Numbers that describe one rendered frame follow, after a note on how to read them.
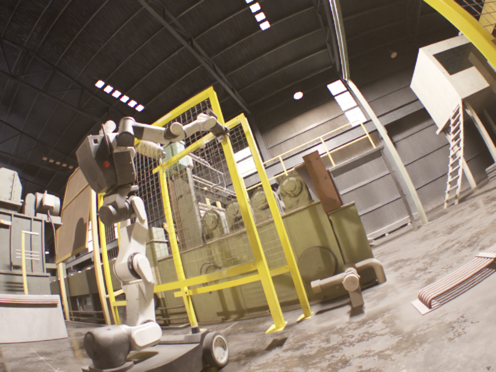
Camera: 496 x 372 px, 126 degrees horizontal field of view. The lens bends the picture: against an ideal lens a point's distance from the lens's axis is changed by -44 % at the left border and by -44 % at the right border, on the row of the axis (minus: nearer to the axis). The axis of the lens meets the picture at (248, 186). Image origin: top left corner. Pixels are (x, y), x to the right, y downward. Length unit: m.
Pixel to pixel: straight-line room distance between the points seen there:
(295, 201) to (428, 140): 11.31
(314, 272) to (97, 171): 1.83
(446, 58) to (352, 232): 8.19
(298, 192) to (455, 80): 7.60
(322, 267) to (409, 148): 10.88
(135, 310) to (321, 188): 1.70
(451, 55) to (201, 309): 10.03
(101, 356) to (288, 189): 2.01
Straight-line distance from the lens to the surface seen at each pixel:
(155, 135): 1.26
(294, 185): 2.24
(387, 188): 11.59
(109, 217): 1.21
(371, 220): 11.26
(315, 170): 2.10
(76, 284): 5.77
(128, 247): 1.24
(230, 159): 1.52
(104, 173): 1.25
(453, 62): 9.43
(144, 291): 1.19
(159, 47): 11.85
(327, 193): 2.04
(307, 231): 2.13
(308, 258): 2.09
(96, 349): 1.01
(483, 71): 0.98
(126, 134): 1.19
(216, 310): 2.62
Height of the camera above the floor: 0.48
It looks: 21 degrees up
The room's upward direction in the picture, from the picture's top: 17 degrees counter-clockwise
